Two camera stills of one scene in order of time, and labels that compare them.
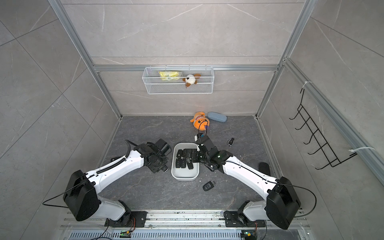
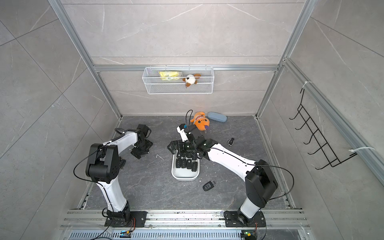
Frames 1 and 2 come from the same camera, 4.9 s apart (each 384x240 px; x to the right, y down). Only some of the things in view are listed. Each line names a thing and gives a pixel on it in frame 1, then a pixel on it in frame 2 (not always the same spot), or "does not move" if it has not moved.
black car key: [183, 163] does not move
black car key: [165, 168] -> [194, 166]
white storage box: [183, 174] does not move
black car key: [178, 163] does not move
